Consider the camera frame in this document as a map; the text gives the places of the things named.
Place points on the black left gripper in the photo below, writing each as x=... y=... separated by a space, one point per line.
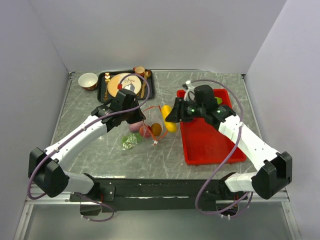
x=138 y=117

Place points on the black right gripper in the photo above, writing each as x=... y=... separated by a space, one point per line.
x=175 y=115

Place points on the yellow brown mango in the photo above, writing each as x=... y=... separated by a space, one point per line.
x=156 y=129

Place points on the clear zip bag orange zipper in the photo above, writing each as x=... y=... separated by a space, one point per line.
x=152 y=114

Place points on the pink red peach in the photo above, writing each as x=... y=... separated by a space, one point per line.
x=135 y=127

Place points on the red apple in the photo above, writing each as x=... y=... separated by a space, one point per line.
x=145 y=132

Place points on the green grape bunch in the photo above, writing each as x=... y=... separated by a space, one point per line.
x=131 y=140

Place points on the green apple slice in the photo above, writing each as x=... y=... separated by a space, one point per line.
x=219 y=100

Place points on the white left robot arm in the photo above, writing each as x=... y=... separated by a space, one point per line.
x=47 y=168

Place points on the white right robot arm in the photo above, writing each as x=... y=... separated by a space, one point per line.
x=273 y=169

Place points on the black serving tray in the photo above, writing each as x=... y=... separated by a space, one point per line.
x=102 y=86

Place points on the orange cream plate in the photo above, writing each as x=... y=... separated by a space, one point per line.
x=115 y=80

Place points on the gold fork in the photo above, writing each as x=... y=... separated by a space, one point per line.
x=107 y=80

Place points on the small orange cup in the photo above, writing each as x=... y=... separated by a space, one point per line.
x=139 y=70

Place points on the gold spoon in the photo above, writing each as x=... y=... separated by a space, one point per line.
x=147 y=74

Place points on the red plastic tray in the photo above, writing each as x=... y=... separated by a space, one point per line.
x=202 y=144

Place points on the white orange bowl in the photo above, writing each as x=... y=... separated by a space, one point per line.
x=88 y=81

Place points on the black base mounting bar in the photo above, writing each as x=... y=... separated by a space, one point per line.
x=125 y=194

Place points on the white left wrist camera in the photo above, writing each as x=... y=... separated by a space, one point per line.
x=130 y=86

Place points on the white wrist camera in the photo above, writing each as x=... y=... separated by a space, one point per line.
x=130 y=86
x=188 y=88

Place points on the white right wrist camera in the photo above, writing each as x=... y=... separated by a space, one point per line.
x=188 y=88

